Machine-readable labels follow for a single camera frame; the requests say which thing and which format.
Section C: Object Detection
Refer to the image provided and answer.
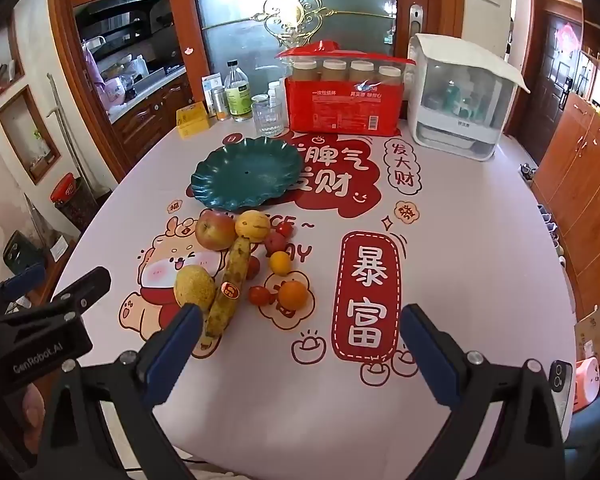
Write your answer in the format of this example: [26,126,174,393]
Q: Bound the small yellow pear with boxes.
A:
[235,211,271,240]

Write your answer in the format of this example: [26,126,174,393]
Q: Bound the metal pole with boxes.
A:
[46,74,97,196]

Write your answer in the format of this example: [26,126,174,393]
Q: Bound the red apple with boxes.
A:
[195,210,237,251]

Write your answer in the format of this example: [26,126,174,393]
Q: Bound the small yellow-orange citrus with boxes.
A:
[269,251,293,276]

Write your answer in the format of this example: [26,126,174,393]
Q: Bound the dark green scalloped plate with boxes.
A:
[190,136,305,211]

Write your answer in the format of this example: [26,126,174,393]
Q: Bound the person's leg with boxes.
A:
[562,395,600,480]

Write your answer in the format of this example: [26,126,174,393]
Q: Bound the frosted glass door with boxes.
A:
[190,0,398,106]

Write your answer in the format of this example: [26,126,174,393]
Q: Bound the yellow cardboard box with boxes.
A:
[176,101,211,139]

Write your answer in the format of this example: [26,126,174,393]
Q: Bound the wooden kitchen base cabinet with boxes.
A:
[110,75,196,153]

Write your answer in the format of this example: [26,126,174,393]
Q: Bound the red-lidded bin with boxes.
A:
[50,172,98,231]

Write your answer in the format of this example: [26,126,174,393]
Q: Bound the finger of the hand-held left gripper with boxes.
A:
[45,266,112,318]
[0,261,48,318]

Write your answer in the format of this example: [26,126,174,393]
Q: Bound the metal can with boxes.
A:
[211,86,230,121]

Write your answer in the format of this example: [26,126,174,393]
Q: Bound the spotted yellow banana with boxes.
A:
[203,236,253,338]

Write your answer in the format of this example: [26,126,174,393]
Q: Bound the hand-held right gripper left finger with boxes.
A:
[35,303,204,480]

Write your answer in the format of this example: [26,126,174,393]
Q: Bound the clear bottle green label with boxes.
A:
[225,60,255,123]

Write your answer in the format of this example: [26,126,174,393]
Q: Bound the white carton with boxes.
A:
[201,74,226,113]

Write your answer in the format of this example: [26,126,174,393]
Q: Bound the pink plastic object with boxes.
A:
[572,357,600,411]

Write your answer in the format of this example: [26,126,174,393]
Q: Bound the white countertop sterilizer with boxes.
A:
[407,33,531,162]

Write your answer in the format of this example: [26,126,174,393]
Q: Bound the wooden storage cabinet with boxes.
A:
[530,92,600,316]

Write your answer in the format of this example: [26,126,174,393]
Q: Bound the smartphone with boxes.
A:
[550,360,574,417]

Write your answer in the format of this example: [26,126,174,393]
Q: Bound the metal door handle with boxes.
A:
[409,4,425,56]

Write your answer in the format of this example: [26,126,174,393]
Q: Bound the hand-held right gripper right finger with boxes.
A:
[399,303,567,480]

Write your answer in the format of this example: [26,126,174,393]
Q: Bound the black appliance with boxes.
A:
[4,230,47,273]

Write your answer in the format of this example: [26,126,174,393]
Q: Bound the black range hood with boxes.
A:
[75,0,173,43]

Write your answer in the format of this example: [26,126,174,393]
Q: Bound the person's left hand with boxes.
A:
[20,385,49,442]

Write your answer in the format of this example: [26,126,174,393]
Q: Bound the ribbed clear glass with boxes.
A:
[252,102,286,137]

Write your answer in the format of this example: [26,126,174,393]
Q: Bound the red paper cup package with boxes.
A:
[275,40,417,137]

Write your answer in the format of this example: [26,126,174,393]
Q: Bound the dark wooden door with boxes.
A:
[527,0,586,153]

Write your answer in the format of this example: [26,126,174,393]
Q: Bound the orange mandarin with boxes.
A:
[277,280,310,310]

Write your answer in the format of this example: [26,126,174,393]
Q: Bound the large brownish pear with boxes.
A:
[174,265,217,308]

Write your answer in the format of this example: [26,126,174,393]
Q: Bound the wooden framed wall niche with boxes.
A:
[0,25,26,102]
[0,85,61,184]

